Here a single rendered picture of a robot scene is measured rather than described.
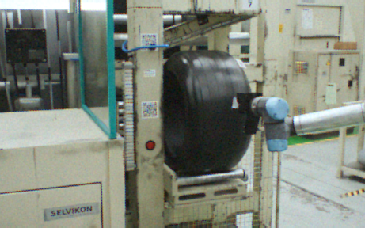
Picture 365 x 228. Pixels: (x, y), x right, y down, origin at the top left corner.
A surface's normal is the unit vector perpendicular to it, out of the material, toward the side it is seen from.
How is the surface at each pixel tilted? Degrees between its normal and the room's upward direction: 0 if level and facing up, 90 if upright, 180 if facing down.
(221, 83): 56
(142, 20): 90
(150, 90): 90
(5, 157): 90
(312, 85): 90
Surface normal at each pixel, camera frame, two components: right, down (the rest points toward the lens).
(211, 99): 0.32, -0.18
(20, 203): 0.34, 0.17
